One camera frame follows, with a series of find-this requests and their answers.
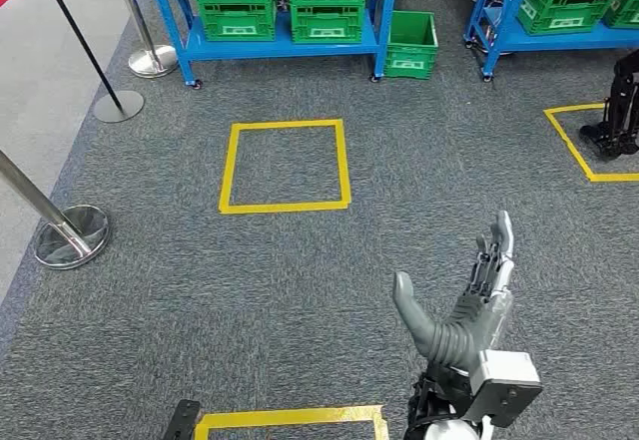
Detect dark robot left hand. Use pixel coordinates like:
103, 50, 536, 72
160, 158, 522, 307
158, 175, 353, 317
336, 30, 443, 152
162, 399, 200, 440

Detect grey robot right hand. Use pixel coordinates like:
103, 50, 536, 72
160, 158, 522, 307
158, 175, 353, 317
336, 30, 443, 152
391, 210, 515, 373

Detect blue metal shelf rack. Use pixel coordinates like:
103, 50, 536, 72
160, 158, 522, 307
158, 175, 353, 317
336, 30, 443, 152
465, 0, 639, 83
142, 0, 402, 90

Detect yellow floor tape square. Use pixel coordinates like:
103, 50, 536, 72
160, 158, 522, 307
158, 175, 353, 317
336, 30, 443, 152
542, 103, 639, 184
218, 118, 353, 216
193, 405, 391, 440

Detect chrome barrier stanchion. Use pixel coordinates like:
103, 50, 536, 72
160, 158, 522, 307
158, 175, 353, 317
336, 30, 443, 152
107, 0, 179, 80
0, 148, 111, 271

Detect black humanoid robot legs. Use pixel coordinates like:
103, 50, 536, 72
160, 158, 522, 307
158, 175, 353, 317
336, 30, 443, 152
579, 47, 639, 161

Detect open green plastic bin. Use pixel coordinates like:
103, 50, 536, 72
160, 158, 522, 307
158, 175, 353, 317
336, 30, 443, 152
384, 10, 440, 82

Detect black barrier stanchion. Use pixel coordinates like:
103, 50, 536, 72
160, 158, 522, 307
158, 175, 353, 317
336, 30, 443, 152
39, 0, 146, 125

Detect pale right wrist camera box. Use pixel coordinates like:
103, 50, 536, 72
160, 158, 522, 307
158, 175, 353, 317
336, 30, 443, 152
469, 350, 543, 430

